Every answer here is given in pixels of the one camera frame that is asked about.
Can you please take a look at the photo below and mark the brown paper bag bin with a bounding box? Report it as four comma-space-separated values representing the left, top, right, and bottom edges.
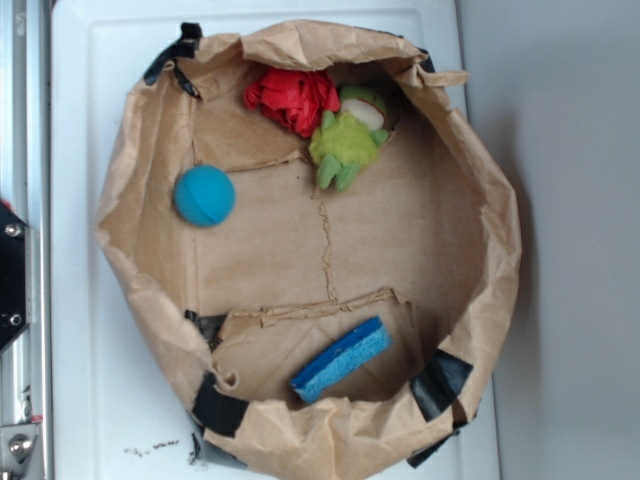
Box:
95, 20, 522, 479

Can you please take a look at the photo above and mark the black mounting plate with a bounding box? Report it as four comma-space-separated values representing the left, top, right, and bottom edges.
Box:
0, 200, 29, 354

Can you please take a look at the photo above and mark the aluminium frame rail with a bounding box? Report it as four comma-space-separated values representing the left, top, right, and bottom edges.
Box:
1, 1, 54, 479

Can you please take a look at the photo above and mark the blue rubber ball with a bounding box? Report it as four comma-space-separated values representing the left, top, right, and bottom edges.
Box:
173, 165, 236, 227

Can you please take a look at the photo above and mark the green plush animal toy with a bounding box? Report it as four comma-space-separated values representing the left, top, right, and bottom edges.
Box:
309, 85, 390, 192

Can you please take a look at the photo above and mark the blue sponge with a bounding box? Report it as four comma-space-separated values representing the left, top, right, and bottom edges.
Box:
289, 316, 392, 403

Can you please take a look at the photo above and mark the red crumpled paper ball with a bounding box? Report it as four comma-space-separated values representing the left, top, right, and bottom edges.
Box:
243, 67, 341, 138

